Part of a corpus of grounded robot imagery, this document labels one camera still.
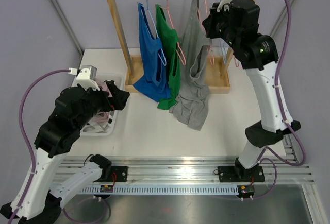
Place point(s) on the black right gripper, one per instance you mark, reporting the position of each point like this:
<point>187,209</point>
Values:
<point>209,23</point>

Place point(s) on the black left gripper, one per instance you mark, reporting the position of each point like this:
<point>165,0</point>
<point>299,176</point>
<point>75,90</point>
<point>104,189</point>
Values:
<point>119,100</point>

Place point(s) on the pink tank top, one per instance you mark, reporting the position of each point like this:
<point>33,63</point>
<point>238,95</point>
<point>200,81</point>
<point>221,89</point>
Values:
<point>103,90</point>

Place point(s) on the light blue hanger of pink top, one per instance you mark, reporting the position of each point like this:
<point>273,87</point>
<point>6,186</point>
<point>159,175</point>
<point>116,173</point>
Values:
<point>222,46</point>

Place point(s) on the pink hanger of grey top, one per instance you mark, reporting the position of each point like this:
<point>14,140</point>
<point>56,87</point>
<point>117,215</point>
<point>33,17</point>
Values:
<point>206,2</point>

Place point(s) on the black white striped tank top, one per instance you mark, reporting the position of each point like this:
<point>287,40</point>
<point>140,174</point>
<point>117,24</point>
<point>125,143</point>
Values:
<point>96,129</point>

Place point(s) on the green tank top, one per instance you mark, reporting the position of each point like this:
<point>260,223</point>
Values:
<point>169,39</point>

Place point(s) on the pink hanger of green top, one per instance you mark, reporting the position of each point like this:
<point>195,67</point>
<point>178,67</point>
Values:
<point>179,50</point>

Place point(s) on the grey tank top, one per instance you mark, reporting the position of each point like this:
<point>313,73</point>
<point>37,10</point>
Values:
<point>192,101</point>

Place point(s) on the pink hanger of striped top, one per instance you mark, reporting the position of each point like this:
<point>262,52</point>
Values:
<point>237,63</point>

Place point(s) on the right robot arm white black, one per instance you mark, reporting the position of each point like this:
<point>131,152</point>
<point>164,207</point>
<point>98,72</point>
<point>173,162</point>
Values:
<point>236,22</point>

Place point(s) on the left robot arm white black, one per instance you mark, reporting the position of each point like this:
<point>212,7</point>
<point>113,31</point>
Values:
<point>38,201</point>

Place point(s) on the blue tank top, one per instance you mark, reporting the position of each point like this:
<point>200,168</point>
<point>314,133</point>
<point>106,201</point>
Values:
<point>153,82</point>

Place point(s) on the light blue hanger left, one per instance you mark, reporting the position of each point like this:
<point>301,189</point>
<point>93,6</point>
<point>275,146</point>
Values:
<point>152,18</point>

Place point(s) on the white plastic basket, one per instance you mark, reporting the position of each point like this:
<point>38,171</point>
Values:
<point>119,81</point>

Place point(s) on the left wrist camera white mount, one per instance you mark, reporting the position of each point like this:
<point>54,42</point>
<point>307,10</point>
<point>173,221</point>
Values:
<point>85,77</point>

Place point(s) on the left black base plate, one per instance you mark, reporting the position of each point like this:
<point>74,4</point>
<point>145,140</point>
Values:
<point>115,174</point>

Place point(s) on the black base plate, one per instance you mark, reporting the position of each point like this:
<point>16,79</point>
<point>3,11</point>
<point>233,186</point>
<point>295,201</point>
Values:
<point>115,174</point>
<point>231,174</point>

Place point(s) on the white slotted cable duct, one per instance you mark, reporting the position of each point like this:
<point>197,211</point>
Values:
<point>226,189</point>

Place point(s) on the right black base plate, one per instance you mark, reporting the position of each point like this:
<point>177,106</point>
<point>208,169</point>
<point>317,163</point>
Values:
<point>231,174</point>

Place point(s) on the aluminium rail frame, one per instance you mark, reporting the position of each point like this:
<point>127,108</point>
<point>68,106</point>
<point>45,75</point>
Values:
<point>156,160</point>

